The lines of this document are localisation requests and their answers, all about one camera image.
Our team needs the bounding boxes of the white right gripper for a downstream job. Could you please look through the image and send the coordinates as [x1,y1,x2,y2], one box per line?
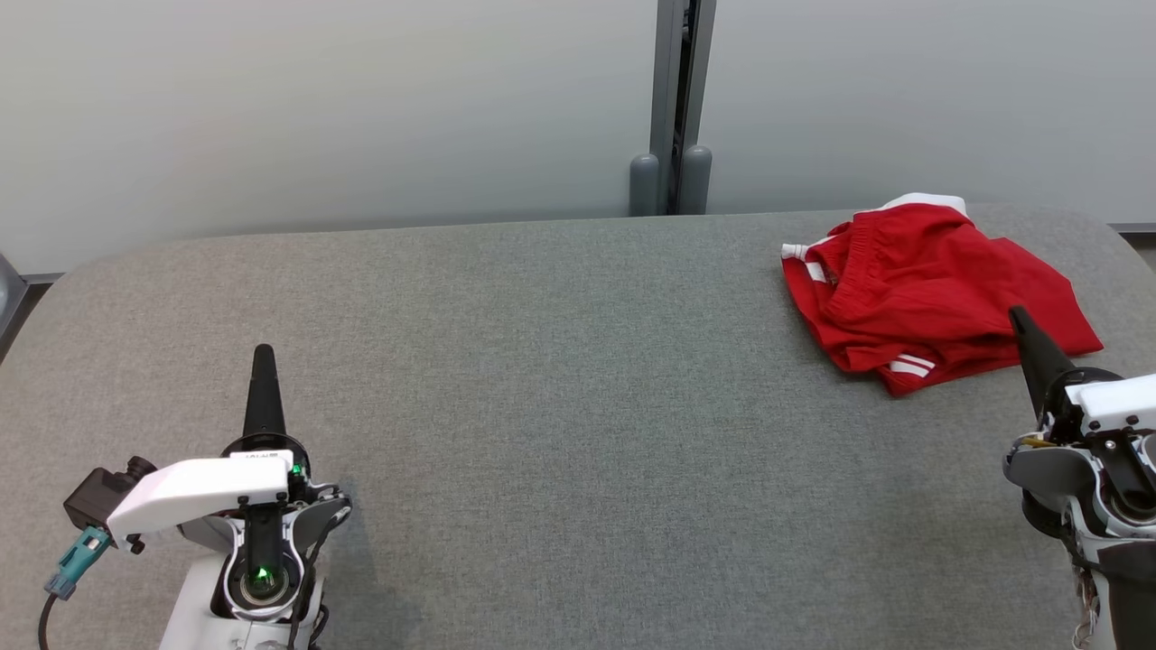
[1002,305,1156,535]

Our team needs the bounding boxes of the grey partition post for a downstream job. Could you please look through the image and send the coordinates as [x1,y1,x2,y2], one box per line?
[629,0,717,218]

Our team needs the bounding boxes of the red shorts with white hem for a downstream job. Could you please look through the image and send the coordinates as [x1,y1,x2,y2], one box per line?
[817,192,1026,349]

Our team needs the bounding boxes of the red jersey with striped trim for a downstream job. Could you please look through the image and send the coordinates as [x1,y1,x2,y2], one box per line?
[781,230,1105,398]

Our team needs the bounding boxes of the teal left camera connector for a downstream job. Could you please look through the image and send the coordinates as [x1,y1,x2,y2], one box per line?
[45,526,115,600]

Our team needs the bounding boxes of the grey metal frame leg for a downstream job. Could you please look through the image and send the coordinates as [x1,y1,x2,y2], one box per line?
[0,253,32,339]

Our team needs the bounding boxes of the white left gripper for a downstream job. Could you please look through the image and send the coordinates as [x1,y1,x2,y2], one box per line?
[107,343,353,547]

